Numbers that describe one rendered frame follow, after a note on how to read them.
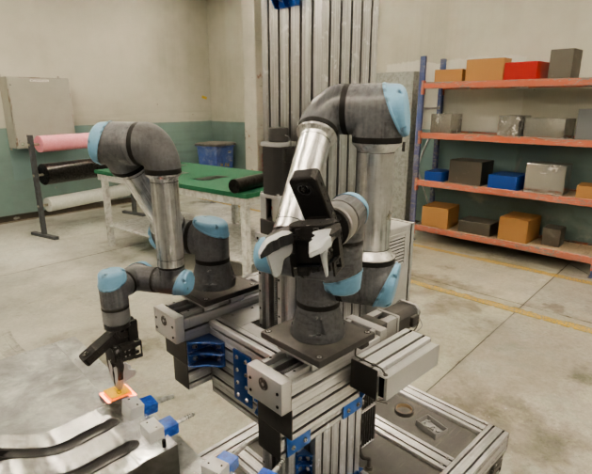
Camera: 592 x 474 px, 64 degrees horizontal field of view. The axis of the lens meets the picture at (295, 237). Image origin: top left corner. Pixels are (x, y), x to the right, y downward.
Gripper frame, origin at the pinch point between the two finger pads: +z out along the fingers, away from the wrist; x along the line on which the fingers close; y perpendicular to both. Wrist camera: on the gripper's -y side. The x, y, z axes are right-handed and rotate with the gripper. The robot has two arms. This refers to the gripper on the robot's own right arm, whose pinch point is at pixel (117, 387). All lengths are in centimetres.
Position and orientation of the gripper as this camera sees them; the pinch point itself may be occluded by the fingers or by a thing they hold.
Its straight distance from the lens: 153.5
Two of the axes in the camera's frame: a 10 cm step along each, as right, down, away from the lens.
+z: 0.0, 9.6, 2.7
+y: 7.3, -1.9, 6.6
